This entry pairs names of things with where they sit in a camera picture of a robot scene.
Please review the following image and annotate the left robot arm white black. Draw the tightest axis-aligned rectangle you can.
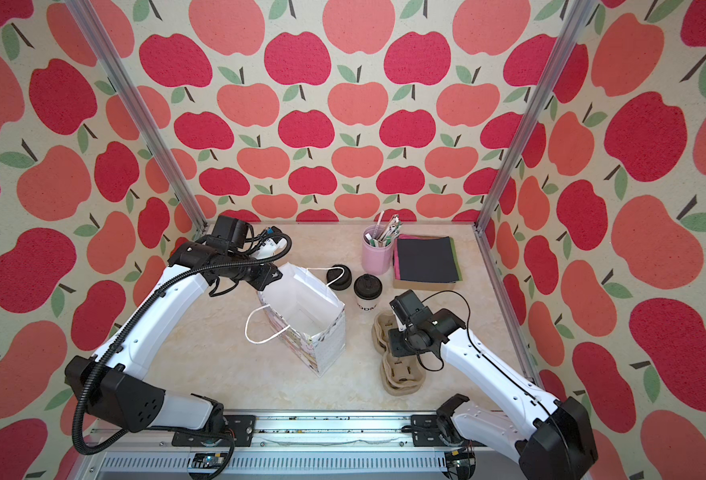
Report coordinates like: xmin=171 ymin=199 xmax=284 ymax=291
xmin=64 ymin=216 xmax=292 ymax=456

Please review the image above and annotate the brown pulp cup carrier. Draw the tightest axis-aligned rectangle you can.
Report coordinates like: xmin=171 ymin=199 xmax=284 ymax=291
xmin=371 ymin=311 xmax=426 ymax=396

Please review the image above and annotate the aluminium corner post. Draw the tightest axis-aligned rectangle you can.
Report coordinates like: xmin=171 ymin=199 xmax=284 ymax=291
xmin=65 ymin=0 xmax=208 ymax=233
xmin=473 ymin=0 xmax=599 ymax=238

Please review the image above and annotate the cartoon animal paper gift bag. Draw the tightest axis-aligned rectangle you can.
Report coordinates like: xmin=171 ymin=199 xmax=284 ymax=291
xmin=244 ymin=263 xmax=346 ymax=376

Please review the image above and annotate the stack of dark napkins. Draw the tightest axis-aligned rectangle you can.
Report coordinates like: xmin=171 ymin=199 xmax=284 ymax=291
xmin=394 ymin=235 xmax=462 ymax=284

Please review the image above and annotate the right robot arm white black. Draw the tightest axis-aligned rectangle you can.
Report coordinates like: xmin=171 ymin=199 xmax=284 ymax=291
xmin=388 ymin=305 xmax=599 ymax=479

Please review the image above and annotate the single white paper cup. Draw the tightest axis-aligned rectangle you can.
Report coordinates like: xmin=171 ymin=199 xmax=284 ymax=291
xmin=356 ymin=297 xmax=379 ymax=311

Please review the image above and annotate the right aluminium corner post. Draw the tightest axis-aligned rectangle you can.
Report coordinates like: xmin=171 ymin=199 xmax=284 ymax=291
xmin=473 ymin=0 xmax=599 ymax=238

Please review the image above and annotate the pink cylindrical holder cup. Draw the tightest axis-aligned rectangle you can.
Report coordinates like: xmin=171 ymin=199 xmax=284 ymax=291
xmin=361 ymin=225 xmax=394 ymax=275

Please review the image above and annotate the left aluminium corner post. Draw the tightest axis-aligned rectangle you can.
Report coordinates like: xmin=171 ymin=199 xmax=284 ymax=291
xmin=65 ymin=0 xmax=208 ymax=233

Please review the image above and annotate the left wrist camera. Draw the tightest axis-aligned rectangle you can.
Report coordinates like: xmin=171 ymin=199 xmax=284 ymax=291
xmin=251 ymin=227 xmax=287 ymax=259

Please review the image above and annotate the aluminium front rail frame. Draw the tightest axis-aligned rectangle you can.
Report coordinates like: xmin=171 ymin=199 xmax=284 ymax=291
xmin=64 ymin=409 xmax=594 ymax=480

